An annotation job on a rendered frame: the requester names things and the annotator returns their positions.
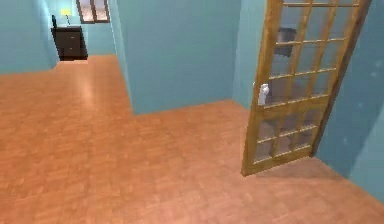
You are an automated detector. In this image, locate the wooden glass-paned room door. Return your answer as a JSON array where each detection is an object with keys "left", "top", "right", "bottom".
[{"left": 240, "top": 0, "right": 373, "bottom": 178}]

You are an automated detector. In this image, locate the dark wooden chest of drawers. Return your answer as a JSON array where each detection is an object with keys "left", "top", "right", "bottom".
[{"left": 50, "top": 25, "right": 89, "bottom": 62}]

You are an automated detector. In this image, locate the brown framed window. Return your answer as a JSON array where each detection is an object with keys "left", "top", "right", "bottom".
[{"left": 75, "top": 0, "right": 111, "bottom": 25}]

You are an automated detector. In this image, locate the yellow shade table lamp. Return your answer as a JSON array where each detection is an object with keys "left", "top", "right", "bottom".
[{"left": 60, "top": 8, "right": 73, "bottom": 28}]

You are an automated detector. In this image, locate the white door handle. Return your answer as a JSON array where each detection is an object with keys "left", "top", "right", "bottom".
[{"left": 257, "top": 83, "right": 270, "bottom": 107}]

